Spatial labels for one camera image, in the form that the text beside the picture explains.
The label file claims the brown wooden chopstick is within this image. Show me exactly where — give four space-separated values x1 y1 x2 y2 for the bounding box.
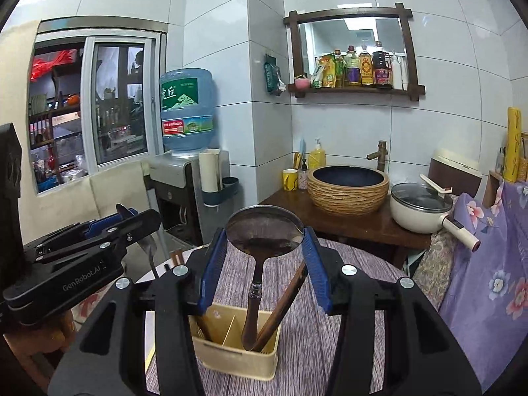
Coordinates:
194 315 217 342
250 261 308 352

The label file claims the metal spoon wooden handle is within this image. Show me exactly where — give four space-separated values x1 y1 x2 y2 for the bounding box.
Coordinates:
225 205 304 351

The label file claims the purple floral cloth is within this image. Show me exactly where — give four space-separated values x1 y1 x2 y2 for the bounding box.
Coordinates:
412 179 528 393

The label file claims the purple striped tablecloth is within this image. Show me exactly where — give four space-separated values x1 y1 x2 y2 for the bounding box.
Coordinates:
144 236 407 396

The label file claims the beige plastic utensil holder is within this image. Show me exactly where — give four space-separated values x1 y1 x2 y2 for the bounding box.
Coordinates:
189 303 281 382

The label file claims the dark wooden counter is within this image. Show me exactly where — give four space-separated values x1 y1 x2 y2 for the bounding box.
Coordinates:
262 190 431 268

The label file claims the water dispenser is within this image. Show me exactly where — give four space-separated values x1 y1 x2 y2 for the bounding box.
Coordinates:
147 150 234 246

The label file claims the white pot with lid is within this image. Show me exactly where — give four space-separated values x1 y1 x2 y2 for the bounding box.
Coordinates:
389 174 480 252

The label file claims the sliding glass window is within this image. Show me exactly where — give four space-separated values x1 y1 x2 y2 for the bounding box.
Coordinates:
27 16 167 193

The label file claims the woven basin sink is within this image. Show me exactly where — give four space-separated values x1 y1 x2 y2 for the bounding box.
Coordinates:
308 165 389 215

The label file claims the brass faucet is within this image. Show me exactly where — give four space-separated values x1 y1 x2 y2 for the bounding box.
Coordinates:
366 140 388 172

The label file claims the blue water jug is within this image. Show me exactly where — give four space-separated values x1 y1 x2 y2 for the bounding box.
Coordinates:
159 68 216 153

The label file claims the yellow package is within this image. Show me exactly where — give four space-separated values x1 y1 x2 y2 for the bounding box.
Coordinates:
503 106 522 182

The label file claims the yellow mug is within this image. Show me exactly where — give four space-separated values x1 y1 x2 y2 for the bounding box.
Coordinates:
282 168 299 191

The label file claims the yellow soap bottle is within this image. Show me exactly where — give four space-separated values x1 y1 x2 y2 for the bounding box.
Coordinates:
308 138 326 170

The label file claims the green hanging packet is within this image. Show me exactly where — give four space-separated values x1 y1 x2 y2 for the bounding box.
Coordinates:
264 54 286 97

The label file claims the wooden wall shelf mirror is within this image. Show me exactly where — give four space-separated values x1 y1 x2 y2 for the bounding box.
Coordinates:
284 3 426 102

